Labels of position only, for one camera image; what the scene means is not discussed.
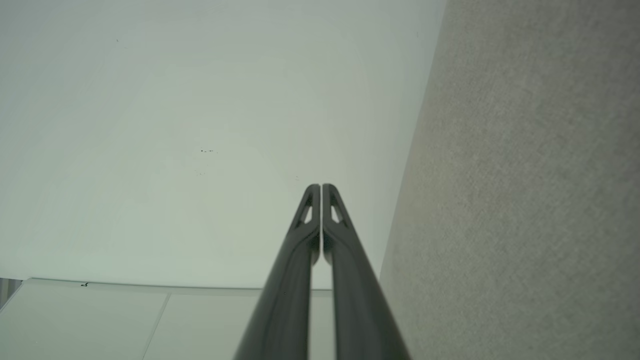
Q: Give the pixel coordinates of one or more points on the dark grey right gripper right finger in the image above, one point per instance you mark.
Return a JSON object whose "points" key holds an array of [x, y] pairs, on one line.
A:
{"points": [[360, 300]]}

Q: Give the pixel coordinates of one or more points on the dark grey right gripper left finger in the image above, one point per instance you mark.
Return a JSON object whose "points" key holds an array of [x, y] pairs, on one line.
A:
{"points": [[282, 300]]}

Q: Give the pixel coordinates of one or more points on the grey fabric sofa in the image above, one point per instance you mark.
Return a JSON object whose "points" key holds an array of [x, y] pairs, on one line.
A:
{"points": [[525, 200]]}

